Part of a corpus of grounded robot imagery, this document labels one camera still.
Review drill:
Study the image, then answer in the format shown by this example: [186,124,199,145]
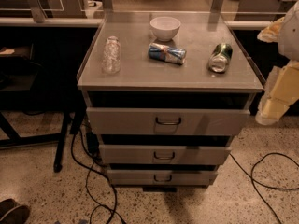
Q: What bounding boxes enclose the blue crushed soda can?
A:
[148,43,187,65]

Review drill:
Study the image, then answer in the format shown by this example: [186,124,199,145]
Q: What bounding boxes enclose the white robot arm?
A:
[255,1,299,125]

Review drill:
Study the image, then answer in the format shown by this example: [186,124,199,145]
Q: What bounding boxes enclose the grey top drawer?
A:
[87,107,249,136]

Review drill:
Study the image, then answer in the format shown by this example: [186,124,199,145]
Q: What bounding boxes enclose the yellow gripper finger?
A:
[255,66,291,125]
[257,17,284,43]

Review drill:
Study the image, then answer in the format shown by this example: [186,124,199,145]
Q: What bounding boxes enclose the grey drawer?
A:
[100,145,231,165]
[107,170,218,186]
[87,107,249,136]

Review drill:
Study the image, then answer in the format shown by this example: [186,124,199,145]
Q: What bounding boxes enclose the black power adapter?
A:
[86,133,99,155]

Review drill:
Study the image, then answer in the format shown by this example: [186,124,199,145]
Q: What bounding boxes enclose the dark shoe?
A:
[0,199,30,224]

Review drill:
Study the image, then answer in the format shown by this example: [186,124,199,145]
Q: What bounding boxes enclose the grey middle drawer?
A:
[100,145,231,165]

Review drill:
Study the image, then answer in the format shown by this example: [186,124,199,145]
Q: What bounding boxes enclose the black cable on right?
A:
[229,152,299,224]

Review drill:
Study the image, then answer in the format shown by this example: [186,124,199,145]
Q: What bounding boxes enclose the black cable on left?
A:
[70,124,127,224]

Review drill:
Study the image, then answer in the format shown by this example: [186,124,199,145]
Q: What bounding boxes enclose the clear plastic bottle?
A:
[102,36,121,74]

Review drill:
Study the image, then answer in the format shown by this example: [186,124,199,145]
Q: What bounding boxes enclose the green soda can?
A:
[208,43,233,73]

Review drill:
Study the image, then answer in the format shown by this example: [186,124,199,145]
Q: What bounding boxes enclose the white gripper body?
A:
[274,60,299,105]

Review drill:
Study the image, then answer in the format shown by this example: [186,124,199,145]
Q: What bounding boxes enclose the grey bottom drawer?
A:
[107,170,218,186]

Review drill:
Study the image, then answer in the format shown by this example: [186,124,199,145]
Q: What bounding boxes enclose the black table frame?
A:
[0,44,87,174]

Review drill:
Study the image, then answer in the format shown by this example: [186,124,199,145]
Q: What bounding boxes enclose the white ceramic bowl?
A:
[149,17,181,41]

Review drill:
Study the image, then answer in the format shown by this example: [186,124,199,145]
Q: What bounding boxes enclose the black cable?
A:
[229,152,299,224]
[70,124,127,224]

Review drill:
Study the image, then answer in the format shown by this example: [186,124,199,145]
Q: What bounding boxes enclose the grey drawer cabinet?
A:
[78,12,263,178]

